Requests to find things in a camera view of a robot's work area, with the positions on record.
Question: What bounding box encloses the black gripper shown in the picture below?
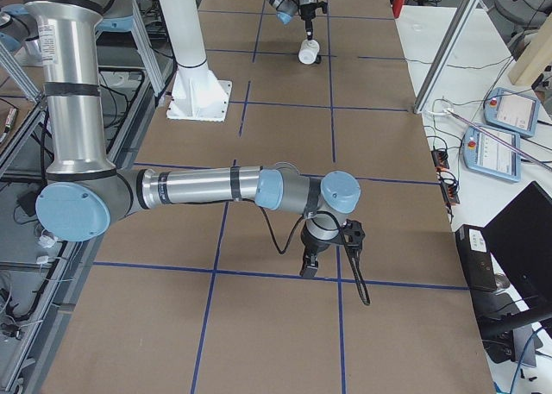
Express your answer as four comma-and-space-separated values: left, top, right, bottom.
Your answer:
299, 222, 341, 278
300, 3, 317, 41

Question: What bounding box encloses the white smiley mug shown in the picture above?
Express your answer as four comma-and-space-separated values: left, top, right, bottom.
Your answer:
298, 39, 321, 65

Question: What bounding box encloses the silver reacher stick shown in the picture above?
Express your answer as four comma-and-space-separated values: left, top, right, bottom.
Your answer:
441, 108, 552, 172

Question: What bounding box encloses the orange connector block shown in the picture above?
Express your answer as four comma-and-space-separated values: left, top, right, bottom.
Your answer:
441, 179, 460, 206
431, 148, 449, 170

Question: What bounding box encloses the black computer box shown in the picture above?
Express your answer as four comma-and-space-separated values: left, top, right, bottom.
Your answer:
455, 224, 497, 292

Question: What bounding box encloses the black monitor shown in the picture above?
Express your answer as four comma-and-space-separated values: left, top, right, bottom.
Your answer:
480, 181, 551, 339

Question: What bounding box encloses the near teach pendant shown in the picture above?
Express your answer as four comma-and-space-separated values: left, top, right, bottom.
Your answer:
461, 128, 521, 183

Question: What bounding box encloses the teach pendant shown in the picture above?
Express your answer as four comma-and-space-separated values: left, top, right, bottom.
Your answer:
484, 87, 541, 138
461, 128, 521, 183

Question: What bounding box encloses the far teach pendant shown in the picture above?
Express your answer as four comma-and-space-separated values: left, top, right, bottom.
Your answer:
484, 87, 541, 138

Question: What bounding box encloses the wooden beam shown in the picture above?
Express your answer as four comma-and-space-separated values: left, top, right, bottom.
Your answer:
508, 16, 552, 86

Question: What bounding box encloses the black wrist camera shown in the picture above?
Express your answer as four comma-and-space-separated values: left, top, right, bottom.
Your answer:
317, 1, 328, 15
342, 219, 366, 253

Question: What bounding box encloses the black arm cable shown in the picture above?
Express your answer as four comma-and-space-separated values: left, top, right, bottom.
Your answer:
258, 203, 372, 306

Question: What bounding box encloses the white pedestal column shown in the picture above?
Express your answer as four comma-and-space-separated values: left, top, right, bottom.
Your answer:
160, 0, 232, 122

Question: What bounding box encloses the aluminium frame post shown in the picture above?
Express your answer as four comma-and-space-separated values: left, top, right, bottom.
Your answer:
413, 0, 479, 114

